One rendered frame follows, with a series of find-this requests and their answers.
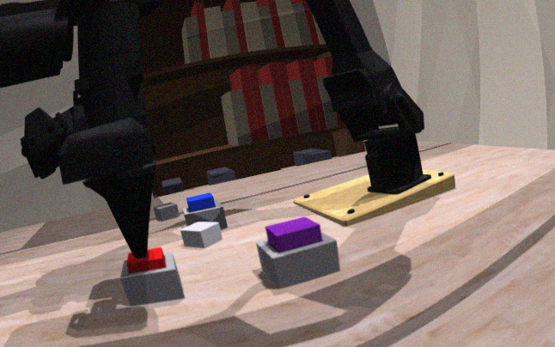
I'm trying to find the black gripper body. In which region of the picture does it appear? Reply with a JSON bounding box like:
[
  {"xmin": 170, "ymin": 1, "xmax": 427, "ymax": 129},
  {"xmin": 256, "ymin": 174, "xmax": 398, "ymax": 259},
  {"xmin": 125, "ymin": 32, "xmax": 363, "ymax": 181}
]
[{"xmin": 58, "ymin": 52, "xmax": 157, "ymax": 184}]

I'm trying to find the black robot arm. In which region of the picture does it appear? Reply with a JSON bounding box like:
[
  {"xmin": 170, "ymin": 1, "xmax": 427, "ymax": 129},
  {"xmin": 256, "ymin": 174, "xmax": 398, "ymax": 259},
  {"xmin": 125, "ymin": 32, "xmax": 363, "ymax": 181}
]
[{"xmin": 0, "ymin": 0, "xmax": 431, "ymax": 195}]

